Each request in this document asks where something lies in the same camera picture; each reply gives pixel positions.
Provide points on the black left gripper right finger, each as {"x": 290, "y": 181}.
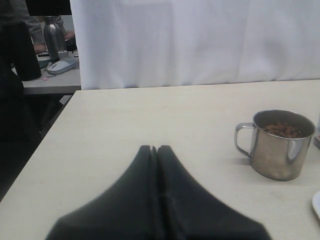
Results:
{"x": 190, "y": 212}

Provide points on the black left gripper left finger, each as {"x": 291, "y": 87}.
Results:
{"x": 127, "y": 210}

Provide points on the clear plastic tall cup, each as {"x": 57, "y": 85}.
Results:
{"x": 316, "y": 139}

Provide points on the metal thermos bottle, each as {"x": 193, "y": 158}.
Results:
{"x": 54, "y": 38}

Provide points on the white rectangular tray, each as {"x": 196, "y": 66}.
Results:
{"x": 316, "y": 203}

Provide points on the grey side desk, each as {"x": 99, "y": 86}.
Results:
{"x": 44, "y": 94}

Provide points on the white computer mouse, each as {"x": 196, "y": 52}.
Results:
{"x": 62, "y": 66}

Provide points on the white backdrop curtain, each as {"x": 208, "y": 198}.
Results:
{"x": 157, "y": 43}

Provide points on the black chair back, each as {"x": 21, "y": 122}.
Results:
{"x": 19, "y": 135}

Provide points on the black cylinder speaker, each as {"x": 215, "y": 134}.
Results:
{"x": 21, "y": 51}

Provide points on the black monitor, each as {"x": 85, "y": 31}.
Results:
{"x": 48, "y": 7}

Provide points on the person in grey sweater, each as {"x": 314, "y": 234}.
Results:
{"x": 14, "y": 11}

